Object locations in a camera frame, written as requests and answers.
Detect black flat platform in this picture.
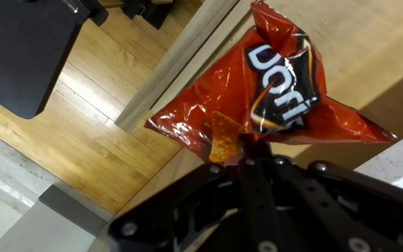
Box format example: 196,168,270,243
0,0,91,120

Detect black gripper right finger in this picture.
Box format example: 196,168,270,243
255,135,403,252

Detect red Doritos chip packet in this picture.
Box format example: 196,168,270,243
144,0,397,165

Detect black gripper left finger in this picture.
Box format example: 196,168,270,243
108,134,277,252

